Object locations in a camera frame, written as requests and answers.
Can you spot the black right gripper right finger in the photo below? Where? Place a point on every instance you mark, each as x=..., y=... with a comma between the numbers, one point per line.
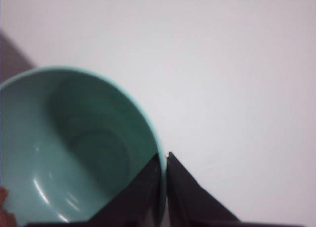
x=189, y=204

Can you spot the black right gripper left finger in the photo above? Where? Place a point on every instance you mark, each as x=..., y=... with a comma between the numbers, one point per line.
x=137, y=205

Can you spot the teal ceramic bowl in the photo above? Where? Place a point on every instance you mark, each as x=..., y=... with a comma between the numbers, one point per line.
x=70, y=142

